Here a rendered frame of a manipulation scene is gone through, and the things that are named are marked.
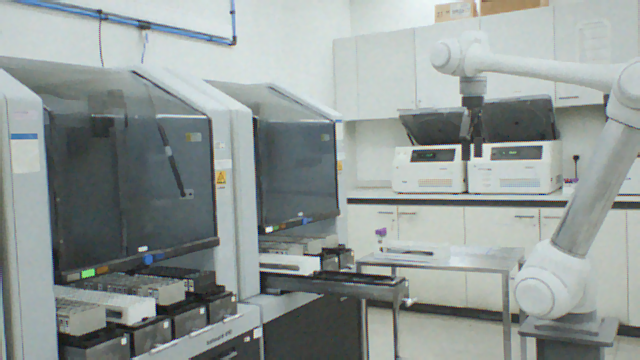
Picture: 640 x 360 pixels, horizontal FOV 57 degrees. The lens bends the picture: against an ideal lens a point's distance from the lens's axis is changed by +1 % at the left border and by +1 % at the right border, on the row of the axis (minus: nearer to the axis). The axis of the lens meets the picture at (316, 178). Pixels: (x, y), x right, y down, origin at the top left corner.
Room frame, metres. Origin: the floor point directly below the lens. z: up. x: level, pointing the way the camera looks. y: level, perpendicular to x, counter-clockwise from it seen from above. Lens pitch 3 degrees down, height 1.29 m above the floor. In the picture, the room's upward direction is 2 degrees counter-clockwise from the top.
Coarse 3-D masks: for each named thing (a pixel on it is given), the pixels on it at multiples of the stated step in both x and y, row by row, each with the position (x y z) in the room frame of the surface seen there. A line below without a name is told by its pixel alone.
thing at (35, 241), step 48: (0, 96) 1.40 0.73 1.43; (192, 96) 2.06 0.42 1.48; (0, 144) 1.40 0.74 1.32; (48, 144) 2.33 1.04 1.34; (0, 192) 1.40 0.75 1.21; (48, 192) 2.32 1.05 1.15; (0, 240) 1.41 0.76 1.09; (48, 240) 1.48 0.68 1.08; (48, 288) 1.47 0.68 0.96; (48, 336) 1.46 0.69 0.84; (240, 336) 1.97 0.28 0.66
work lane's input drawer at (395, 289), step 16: (320, 272) 2.20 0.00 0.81; (336, 272) 2.20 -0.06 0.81; (272, 288) 2.21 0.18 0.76; (288, 288) 2.17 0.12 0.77; (304, 288) 2.14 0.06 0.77; (320, 288) 2.10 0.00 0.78; (336, 288) 2.07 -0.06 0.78; (352, 288) 2.03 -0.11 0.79; (368, 288) 2.00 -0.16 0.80; (384, 288) 1.97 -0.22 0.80; (400, 288) 2.00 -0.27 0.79
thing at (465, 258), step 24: (360, 264) 2.37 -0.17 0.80; (384, 264) 2.32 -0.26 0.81; (408, 264) 2.28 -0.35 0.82; (432, 264) 2.24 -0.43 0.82; (456, 264) 2.22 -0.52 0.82; (480, 264) 2.21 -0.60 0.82; (504, 264) 2.19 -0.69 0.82; (504, 288) 2.12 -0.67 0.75; (360, 312) 2.37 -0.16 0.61; (504, 312) 2.12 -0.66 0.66; (360, 336) 2.37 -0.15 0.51; (504, 336) 2.12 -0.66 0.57
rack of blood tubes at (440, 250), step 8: (392, 240) 2.46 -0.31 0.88; (400, 240) 2.44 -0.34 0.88; (408, 240) 2.43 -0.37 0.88; (376, 248) 2.41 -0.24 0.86; (392, 248) 2.47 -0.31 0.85; (416, 248) 2.30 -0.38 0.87; (424, 248) 2.29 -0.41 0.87; (432, 248) 2.27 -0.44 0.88; (440, 248) 2.25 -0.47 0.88; (448, 248) 2.31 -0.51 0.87; (376, 256) 2.41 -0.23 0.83; (384, 256) 2.38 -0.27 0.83; (392, 256) 2.36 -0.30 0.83; (408, 256) 2.32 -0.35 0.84; (416, 256) 2.30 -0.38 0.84; (424, 256) 2.28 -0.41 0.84; (432, 256) 2.27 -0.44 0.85; (440, 256) 2.25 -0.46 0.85
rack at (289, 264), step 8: (264, 256) 2.31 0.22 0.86; (272, 256) 2.29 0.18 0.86; (280, 256) 2.29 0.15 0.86; (288, 256) 2.28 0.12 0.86; (296, 256) 2.28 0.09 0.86; (304, 256) 2.27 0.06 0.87; (264, 264) 2.33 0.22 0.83; (272, 264) 2.32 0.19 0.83; (280, 264) 2.32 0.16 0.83; (288, 264) 2.19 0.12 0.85; (296, 264) 2.17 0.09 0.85; (304, 264) 2.15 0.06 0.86; (312, 264) 2.19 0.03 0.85; (280, 272) 2.21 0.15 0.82; (288, 272) 2.19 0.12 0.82; (296, 272) 2.17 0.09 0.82; (304, 272) 2.15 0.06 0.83; (312, 272) 2.18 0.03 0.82
